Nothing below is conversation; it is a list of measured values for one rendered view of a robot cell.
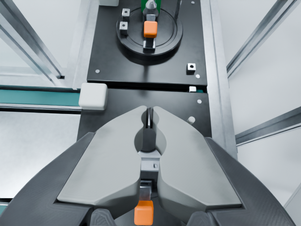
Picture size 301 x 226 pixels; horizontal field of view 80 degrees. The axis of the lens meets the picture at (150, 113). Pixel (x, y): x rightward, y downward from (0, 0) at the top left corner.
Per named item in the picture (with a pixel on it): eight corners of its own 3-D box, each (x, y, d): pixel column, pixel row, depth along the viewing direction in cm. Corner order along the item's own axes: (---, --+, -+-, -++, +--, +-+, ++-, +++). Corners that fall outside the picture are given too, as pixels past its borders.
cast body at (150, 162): (161, 171, 25) (167, 170, 18) (128, 171, 25) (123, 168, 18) (161, 114, 28) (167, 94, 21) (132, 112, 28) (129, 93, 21)
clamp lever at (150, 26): (154, 49, 35) (156, 34, 27) (144, 49, 35) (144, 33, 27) (155, 30, 35) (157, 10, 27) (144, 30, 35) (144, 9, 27)
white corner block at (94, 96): (108, 113, 35) (103, 106, 31) (84, 112, 35) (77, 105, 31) (110, 92, 37) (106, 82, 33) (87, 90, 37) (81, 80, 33)
